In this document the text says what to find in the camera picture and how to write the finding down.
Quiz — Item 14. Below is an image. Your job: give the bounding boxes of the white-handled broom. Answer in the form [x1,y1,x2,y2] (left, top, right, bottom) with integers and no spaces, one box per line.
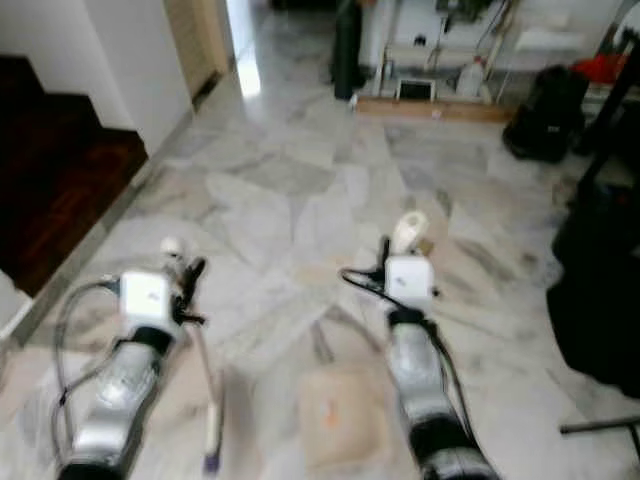
[159,236,222,476]

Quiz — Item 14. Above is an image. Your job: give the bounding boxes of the long wooden plank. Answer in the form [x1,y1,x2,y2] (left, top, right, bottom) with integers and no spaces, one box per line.
[354,96,513,125]

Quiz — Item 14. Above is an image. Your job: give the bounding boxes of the small framed tablet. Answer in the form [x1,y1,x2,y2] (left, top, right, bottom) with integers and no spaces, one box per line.
[396,79,437,103]

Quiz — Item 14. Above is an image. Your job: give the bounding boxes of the dark wooden staircase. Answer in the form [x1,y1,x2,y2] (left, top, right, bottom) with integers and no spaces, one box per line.
[0,55,149,298]

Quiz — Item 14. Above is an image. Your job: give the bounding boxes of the white plastic jug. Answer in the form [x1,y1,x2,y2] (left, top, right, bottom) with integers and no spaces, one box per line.
[456,55,492,100]

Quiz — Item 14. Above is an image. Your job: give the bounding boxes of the dark tall cylinder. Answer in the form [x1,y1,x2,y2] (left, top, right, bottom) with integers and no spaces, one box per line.
[335,0,365,101]

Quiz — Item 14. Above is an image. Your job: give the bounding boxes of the black backpack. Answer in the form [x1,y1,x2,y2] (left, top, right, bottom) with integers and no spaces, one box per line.
[503,64,588,165]

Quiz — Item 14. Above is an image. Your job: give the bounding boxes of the large black bag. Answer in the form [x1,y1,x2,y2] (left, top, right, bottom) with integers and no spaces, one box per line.
[547,180,640,398]

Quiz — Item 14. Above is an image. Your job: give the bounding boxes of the white metal shelf rack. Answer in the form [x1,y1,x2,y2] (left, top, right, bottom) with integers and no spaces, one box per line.
[368,0,623,101]

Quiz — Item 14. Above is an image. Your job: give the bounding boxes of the cream louvered door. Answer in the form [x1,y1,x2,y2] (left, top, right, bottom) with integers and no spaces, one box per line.
[165,0,227,103]

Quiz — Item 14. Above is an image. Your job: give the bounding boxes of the black slanted pole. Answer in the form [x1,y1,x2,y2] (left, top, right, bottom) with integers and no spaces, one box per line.
[574,60,640,186]

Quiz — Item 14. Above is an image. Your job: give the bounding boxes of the black metal rod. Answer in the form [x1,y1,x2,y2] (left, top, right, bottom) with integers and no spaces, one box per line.
[559,417,640,438]

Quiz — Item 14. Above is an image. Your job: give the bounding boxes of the red plastic item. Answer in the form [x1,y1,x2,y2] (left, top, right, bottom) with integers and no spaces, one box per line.
[574,53,633,84]

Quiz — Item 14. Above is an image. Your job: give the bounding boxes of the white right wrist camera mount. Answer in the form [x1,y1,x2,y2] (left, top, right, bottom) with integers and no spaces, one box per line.
[385,256,437,303]

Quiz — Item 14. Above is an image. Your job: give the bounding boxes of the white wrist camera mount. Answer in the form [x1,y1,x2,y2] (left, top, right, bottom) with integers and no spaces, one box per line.
[385,256,437,303]
[121,270,173,327]

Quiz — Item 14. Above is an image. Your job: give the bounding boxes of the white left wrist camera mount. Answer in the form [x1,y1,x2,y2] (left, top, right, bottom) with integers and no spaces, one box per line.
[121,270,173,327]

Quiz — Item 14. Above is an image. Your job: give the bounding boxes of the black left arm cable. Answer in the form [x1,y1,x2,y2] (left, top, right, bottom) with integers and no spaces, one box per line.
[50,278,127,473]

